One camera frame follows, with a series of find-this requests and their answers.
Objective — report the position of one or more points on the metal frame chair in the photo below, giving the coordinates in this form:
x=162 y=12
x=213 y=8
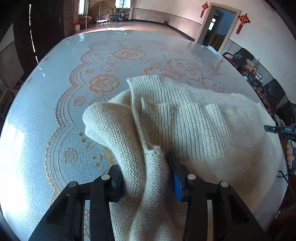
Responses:
x=103 y=19

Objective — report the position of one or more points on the cream knitted sweater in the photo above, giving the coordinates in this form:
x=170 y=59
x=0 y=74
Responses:
x=217 y=136

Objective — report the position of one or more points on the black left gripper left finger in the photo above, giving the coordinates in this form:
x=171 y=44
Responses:
x=64 y=220

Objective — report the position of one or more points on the person's right hand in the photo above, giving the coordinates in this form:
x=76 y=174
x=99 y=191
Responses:
x=290 y=146

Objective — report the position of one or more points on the blue floral lace tablecloth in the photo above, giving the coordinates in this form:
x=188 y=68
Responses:
x=43 y=142

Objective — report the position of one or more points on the black office chair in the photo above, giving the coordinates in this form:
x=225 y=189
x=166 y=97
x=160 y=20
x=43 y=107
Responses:
x=239 y=58

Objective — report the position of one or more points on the red Chinese knot left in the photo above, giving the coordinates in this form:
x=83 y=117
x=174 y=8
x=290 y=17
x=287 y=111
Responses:
x=204 y=7

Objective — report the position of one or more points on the red chinese knot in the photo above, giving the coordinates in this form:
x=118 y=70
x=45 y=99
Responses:
x=204 y=7
x=243 y=20

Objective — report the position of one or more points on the red Chinese knot right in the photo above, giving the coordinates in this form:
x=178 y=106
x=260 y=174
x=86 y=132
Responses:
x=243 y=20

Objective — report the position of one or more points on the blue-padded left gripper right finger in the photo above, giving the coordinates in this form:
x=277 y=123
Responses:
x=214 y=211

